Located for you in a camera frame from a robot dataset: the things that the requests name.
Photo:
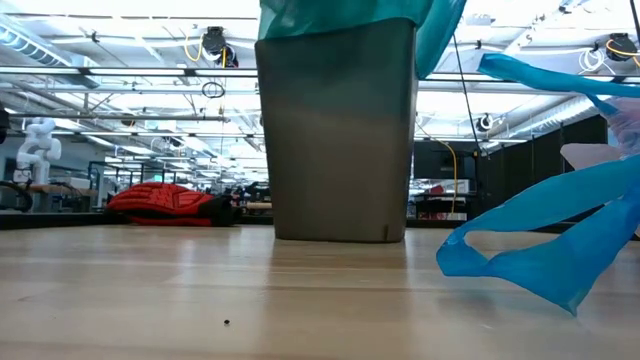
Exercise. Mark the grey plastic trash bin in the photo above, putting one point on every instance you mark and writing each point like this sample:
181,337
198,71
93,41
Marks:
340,150

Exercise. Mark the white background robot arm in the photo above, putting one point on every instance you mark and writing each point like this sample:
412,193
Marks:
37,150

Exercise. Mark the black monitor screen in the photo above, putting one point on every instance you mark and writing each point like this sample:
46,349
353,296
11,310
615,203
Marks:
435,160

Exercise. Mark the black partition wall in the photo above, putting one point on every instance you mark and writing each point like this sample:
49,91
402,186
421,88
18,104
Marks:
515,165

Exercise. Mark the red and black work glove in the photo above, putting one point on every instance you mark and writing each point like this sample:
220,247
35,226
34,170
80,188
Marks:
160,197

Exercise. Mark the ceiling light strip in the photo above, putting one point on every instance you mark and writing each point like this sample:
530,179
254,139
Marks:
135,71

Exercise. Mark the teal plastic trash bag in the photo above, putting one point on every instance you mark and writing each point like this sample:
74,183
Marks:
325,15

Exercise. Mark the silver ventilation duct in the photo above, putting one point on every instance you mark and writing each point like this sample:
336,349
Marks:
550,112
30,47

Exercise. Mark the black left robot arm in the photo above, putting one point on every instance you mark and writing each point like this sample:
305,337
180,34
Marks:
3,125

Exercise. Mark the blue plastic bag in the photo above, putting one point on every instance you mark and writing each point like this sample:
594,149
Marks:
550,210

